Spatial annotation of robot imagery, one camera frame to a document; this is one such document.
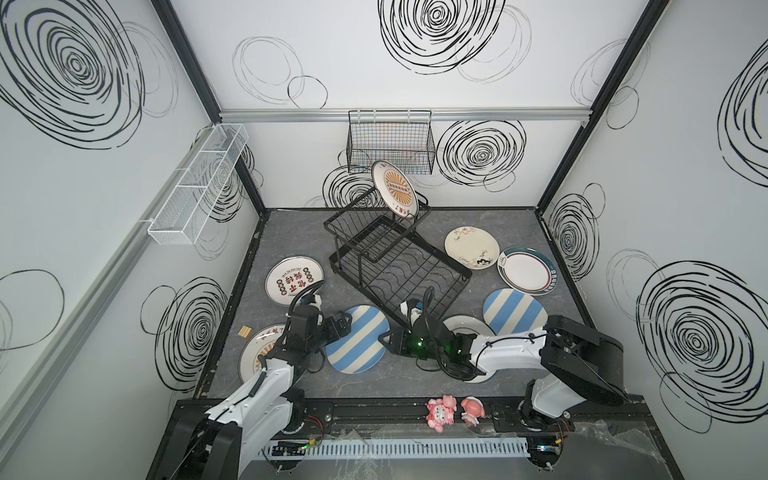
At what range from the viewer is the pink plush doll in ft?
2.37

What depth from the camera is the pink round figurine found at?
73 centimetres

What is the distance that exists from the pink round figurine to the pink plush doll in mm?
26
